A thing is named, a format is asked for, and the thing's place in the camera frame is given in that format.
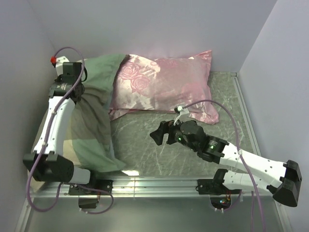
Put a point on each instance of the black right controller box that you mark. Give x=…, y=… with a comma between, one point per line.
x=221, y=202

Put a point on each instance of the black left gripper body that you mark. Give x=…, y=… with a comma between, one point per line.
x=82, y=86

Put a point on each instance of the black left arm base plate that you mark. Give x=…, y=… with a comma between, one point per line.
x=105, y=185

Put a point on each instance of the black left controller box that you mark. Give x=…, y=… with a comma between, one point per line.
x=88, y=203

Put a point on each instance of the aluminium right side rail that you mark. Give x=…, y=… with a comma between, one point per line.
x=245, y=114

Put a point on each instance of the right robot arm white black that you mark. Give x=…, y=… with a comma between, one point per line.
x=281, y=180

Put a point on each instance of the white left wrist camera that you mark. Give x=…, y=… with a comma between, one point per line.
x=58, y=63

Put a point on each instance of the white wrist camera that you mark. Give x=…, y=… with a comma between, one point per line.
x=58, y=63
x=180, y=112

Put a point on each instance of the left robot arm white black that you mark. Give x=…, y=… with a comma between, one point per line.
x=46, y=163

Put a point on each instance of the black controller box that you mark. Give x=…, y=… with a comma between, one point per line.
x=221, y=202
x=88, y=203

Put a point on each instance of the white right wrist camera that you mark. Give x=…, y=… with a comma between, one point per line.
x=180, y=112

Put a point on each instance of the pink rose satin pillow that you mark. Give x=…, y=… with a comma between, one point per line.
x=162, y=84

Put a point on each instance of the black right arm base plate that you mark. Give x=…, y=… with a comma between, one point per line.
x=211, y=187

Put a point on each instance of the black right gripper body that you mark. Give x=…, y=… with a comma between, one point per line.
x=175, y=134

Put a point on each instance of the green beige patchwork pillowcase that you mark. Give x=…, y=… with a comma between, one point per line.
x=88, y=141

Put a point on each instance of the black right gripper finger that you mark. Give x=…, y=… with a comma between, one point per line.
x=165, y=125
x=158, y=135

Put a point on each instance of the aluminium front mounting rail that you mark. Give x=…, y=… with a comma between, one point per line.
x=136, y=187

